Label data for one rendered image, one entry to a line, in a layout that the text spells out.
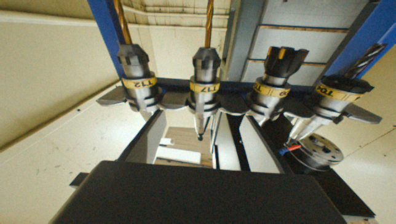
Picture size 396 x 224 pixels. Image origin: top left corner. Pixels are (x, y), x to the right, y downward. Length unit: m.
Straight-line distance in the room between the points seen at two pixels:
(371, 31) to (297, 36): 0.56
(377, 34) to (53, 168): 0.85
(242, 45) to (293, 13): 0.25
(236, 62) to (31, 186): 1.01
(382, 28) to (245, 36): 0.56
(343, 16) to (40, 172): 1.39
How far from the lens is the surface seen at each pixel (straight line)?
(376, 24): 0.35
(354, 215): 0.75
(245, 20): 0.80
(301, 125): 0.30
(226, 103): 0.20
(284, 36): 0.85
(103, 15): 0.26
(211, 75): 0.16
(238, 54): 0.81
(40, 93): 0.57
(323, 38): 0.97
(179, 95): 0.21
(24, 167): 0.59
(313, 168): 0.69
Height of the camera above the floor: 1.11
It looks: 38 degrees up
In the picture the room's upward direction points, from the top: 177 degrees counter-clockwise
